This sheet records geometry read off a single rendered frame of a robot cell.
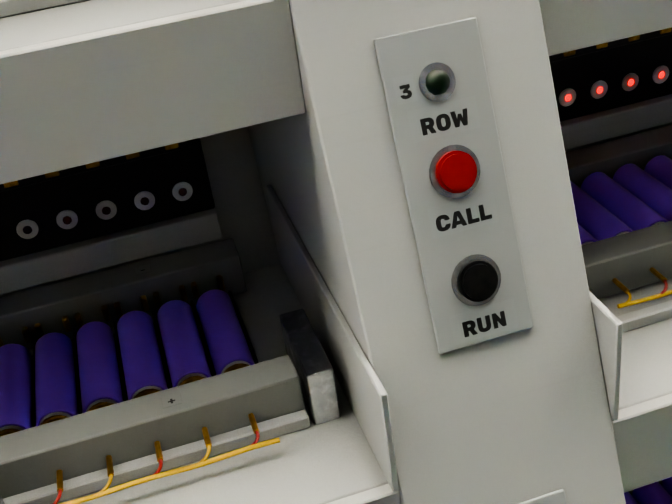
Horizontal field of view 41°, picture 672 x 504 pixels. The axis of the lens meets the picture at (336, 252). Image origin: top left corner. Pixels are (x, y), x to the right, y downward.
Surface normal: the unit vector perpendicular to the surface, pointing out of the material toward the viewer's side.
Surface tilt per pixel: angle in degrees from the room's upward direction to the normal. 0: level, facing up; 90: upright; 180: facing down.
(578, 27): 111
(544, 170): 90
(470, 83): 90
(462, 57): 90
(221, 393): 21
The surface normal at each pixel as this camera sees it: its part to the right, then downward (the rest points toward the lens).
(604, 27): 0.29, 0.47
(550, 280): 0.22, 0.14
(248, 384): -0.12, -0.85
